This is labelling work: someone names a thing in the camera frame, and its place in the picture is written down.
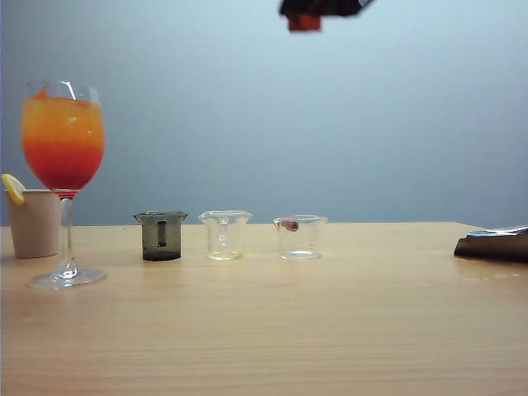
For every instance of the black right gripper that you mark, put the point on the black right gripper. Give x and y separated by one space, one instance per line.
330 6

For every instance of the amber measuring cup with grenadine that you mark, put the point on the amber measuring cup with grenadine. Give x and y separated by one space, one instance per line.
305 23

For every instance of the clear measuring cup brown mark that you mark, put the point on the clear measuring cup brown mark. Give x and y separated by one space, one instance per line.
300 254

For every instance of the clear measuring cup yellowish residue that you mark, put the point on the clear measuring cup yellowish residue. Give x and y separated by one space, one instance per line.
213 237

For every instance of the dark grey measuring cup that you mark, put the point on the dark grey measuring cup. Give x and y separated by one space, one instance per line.
174 241

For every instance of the beige paper cup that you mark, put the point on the beige paper cup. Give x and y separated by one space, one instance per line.
35 227

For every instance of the dark shiny foil-covered object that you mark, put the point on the dark shiny foil-covered object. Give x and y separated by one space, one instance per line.
495 248

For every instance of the wine glass with orange drink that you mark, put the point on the wine glass with orange drink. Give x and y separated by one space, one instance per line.
62 144

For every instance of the yellow lemon slice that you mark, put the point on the yellow lemon slice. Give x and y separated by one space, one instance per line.
13 190

